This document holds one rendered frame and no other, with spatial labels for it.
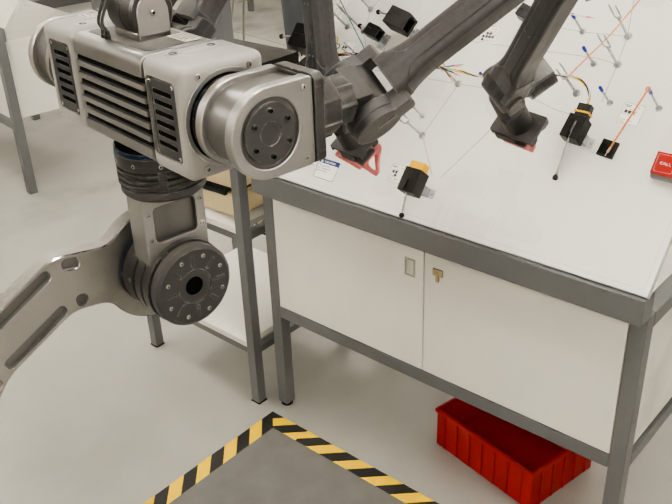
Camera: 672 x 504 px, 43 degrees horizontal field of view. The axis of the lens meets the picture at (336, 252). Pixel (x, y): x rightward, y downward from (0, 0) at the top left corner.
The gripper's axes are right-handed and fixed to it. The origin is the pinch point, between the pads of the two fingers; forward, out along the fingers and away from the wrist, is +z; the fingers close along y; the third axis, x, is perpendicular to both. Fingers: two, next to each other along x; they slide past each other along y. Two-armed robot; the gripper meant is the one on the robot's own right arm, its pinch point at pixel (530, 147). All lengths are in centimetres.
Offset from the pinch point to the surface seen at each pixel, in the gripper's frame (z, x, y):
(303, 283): 54, 43, 71
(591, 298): 27.2, 16.8, -17.8
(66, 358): 75, 110, 160
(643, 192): 21.4, -8.1, -17.5
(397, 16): 7, -24, 58
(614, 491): 70, 47, -32
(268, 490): 73, 100, 53
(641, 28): 15.7, -43.1, 1.2
